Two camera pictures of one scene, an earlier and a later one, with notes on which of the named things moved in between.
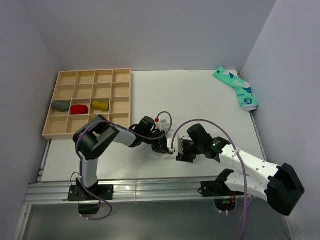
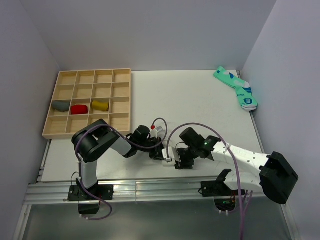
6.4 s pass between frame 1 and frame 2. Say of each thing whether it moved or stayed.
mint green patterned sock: stayed
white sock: moved
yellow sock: stayed
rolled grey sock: stayed
